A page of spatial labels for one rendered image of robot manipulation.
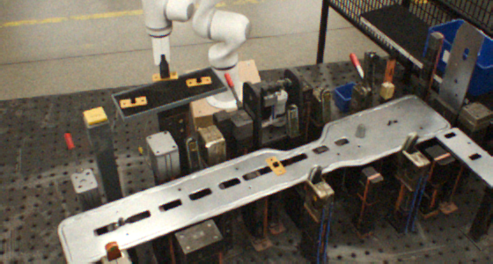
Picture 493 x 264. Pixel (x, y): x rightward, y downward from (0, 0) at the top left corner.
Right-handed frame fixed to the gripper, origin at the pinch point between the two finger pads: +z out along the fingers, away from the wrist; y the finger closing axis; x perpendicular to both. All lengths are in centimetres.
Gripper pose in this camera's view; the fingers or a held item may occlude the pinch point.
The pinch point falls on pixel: (164, 70)
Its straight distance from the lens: 190.8
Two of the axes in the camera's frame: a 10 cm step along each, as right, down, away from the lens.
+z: 0.0, 7.5, 6.6
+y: 1.9, 6.5, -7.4
